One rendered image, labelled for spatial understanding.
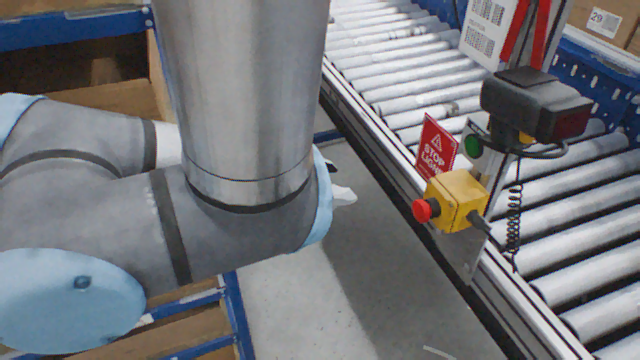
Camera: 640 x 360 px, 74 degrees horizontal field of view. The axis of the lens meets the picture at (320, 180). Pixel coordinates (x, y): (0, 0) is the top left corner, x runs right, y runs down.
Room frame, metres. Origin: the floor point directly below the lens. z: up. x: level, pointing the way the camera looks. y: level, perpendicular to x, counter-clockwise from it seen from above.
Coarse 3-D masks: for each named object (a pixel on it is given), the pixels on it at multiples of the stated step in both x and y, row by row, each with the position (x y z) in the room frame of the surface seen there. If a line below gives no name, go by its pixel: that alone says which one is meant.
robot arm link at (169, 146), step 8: (152, 120) 0.34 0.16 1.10; (160, 128) 0.33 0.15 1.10; (168, 128) 0.33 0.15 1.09; (176, 128) 0.34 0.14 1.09; (160, 136) 0.32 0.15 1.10; (168, 136) 0.32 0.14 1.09; (176, 136) 0.33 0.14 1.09; (160, 144) 0.31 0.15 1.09; (168, 144) 0.31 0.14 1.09; (176, 144) 0.32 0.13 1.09; (160, 152) 0.30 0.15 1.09; (168, 152) 0.31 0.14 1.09; (176, 152) 0.31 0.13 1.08; (160, 160) 0.30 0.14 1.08; (168, 160) 0.30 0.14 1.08; (176, 160) 0.30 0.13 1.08
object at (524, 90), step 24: (504, 72) 0.46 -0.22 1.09; (528, 72) 0.46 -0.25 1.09; (480, 96) 0.47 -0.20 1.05; (504, 96) 0.43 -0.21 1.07; (528, 96) 0.41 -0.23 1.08; (552, 96) 0.40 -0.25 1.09; (576, 96) 0.40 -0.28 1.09; (504, 120) 0.42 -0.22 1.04; (528, 120) 0.39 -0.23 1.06; (552, 120) 0.37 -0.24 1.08; (576, 120) 0.38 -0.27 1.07; (504, 144) 0.43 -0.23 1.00; (528, 144) 0.43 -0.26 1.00
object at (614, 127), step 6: (630, 96) 0.84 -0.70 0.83; (636, 96) 0.84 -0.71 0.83; (630, 102) 0.84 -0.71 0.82; (636, 102) 0.83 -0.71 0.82; (624, 108) 0.84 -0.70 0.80; (630, 108) 0.84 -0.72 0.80; (624, 114) 0.84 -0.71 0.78; (618, 120) 0.84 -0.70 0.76; (624, 120) 0.84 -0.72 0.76; (612, 126) 0.85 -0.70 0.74; (618, 126) 0.84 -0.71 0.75; (612, 132) 0.84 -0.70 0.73
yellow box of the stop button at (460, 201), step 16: (448, 176) 0.51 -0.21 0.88; (464, 176) 0.51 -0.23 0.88; (432, 192) 0.49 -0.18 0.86; (448, 192) 0.48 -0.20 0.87; (464, 192) 0.47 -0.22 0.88; (480, 192) 0.47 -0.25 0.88; (432, 208) 0.46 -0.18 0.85; (448, 208) 0.45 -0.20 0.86; (464, 208) 0.46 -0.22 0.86; (480, 208) 0.47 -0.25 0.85; (448, 224) 0.45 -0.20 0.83; (464, 224) 0.46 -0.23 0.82; (480, 224) 0.44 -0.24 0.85; (496, 240) 0.41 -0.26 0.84
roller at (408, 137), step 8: (480, 112) 0.90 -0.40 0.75; (440, 120) 0.86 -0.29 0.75; (448, 120) 0.86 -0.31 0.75; (456, 120) 0.86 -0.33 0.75; (464, 120) 0.86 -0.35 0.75; (408, 128) 0.83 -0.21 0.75; (416, 128) 0.83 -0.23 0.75; (448, 128) 0.84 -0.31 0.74; (456, 128) 0.84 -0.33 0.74; (400, 136) 0.80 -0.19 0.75; (408, 136) 0.80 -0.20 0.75; (416, 136) 0.81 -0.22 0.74; (408, 144) 0.79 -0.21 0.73; (416, 144) 0.80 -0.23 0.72
